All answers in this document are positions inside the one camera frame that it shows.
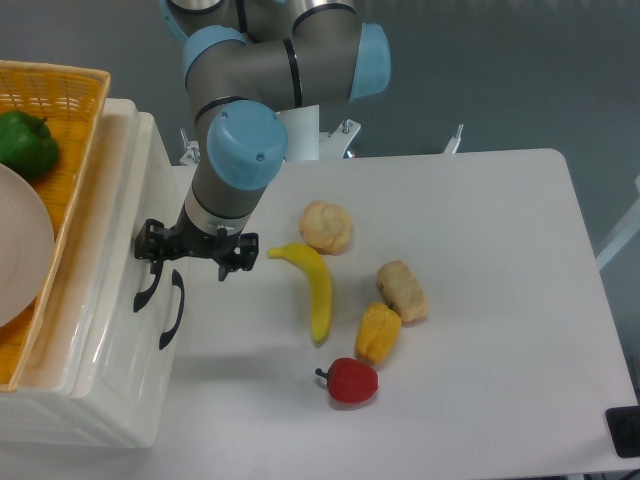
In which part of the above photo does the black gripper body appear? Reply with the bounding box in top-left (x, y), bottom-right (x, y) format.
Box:
top-left (172, 212), bottom-right (240, 261)

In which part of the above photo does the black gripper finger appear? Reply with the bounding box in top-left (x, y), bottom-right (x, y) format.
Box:
top-left (216, 233), bottom-right (259, 281)
top-left (134, 219), bottom-right (174, 275)

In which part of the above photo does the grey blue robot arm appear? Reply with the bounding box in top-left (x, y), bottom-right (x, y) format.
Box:
top-left (135, 1), bottom-right (391, 277)

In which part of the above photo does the white plastic drawer cabinet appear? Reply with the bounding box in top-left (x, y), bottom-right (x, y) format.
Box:
top-left (0, 97), bottom-right (194, 449)

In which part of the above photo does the yellow banana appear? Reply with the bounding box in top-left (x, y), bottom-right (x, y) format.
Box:
top-left (267, 242), bottom-right (333, 345)

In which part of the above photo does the round bread bun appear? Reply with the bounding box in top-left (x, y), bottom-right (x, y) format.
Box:
top-left (298, 201), bottom-right (352, 255)

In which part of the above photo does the beige round plate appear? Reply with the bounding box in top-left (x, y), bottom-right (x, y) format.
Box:
top-left (1, 166), bottom-right (54, 325)

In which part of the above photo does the yellow bell pepper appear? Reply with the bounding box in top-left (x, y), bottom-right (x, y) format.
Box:
top-left (354, 302), bottom-right (402, 365)

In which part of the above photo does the rectangular bread loaf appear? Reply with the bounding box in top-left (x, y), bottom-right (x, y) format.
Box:
top-left (376, 260), bottom-right (429, 324)

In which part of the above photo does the green bell pepper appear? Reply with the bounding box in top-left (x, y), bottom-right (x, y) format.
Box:
top-left (1, 110), bottom-right (60, 180)

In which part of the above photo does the orange woven basket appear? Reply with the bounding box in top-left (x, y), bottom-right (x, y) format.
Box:
top-left (1, 60), bottom-right (111, 393)

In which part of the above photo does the red bell pepper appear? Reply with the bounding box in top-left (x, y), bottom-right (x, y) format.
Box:
top-left (315, 357), bottom-right (379, 404)

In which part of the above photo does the black device at table edge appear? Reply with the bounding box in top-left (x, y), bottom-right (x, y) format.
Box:
top-left (605, 405), bottom-right (640, 458)

